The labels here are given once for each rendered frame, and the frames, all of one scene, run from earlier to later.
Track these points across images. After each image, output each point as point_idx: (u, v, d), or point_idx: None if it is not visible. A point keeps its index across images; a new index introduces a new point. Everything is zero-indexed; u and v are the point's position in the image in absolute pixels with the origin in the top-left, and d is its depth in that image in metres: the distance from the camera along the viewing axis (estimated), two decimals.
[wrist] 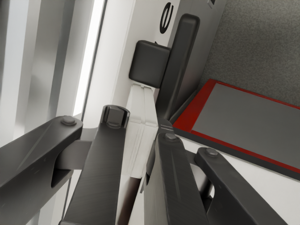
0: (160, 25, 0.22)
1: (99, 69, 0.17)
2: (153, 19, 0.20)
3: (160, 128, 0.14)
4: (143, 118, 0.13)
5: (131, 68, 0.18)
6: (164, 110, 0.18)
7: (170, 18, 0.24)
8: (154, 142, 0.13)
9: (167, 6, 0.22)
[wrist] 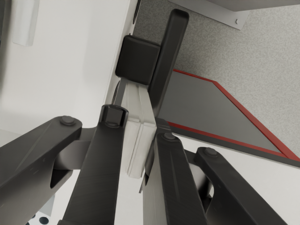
0: (135, 16, 0.21)
1: (89, 69, 0.16)
2: (133, 11, 0.19)
3: (157, 127, 0.14)
4: (141, 118, 0.13)
5: (119, 65, 0.17)
6: (155, 106, 0.18)
7: (139, 7, 0.23)
8: (153, 142, 0.12)
9: None
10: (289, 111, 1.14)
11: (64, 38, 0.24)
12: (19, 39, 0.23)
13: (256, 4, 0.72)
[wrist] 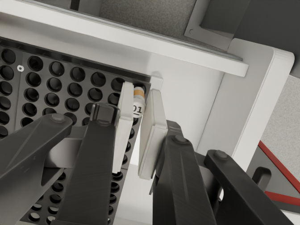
0: None
1: None
2: None
3: (168, 130, 0.14)
4: (152, 120, 0.13)
5: None
6: None
7: None
8: (164, 144, 0.13)
9: None
10: (295, 130, 1.24)
11: None
12: (133, 161, 0.32)
13: None
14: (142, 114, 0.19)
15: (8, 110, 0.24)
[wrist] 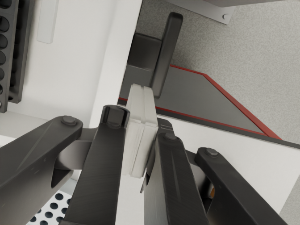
0: (139, 17, 0.26)
1: (110, 59, 0.21)
2: (138, 14, 0.24)
3: (160, 128, 0.14)
4: (143, 118, 0.13)
5: (130, 56, 0.23)
6: (158, 87, 0.23)
7: (140, 9, 0.28)
8: (154, 142, 0.13)
9: (143, 1, 0.26)
10: (275, 101, 1.21)
11: (79, 35, 0.29)
12: (43, 37, 0.28)
13: (241, 1, 0.78)
14: None
15: None
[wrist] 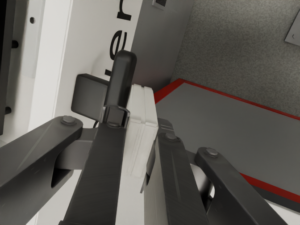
0: (110, 53, 0.22)
1: (36, 105, 0.17)
2: (98, 51, 0.20)
3: (160, 128, 0.14)
4: (143, 118, 0.13)
5: (72, 101, 0.18)
6: None
7: (123, 43, 0.24)
8: (154, 142, 0.13)
9: (117, 35, 0.22)
10: None
11: None
12: (26, 72, 0.27)
13: None
14: None
15: None
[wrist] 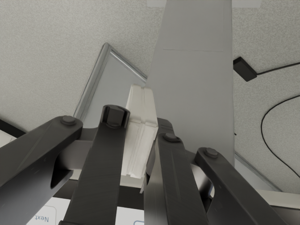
0: None
1: None
2: None
3: (160, 128, 0.14)
4: (143, 118, 0.13)
5: None
6: None
7: None
8: (154, 142, 0.13)
9: None
10: None
11: None
12: None
13: None
14: None
15: None
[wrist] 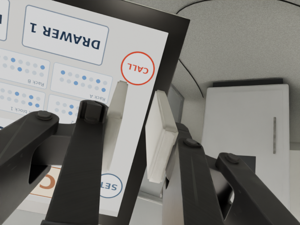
0: None
1: None
2: None
3: (177, 132, 0.14)
4: (162, 122, 0.13)
5: None
6: None
7: None
8: (174, 147, 0.13)
9: None
10: None
11: None
12: None
13: None
14: None
15: None
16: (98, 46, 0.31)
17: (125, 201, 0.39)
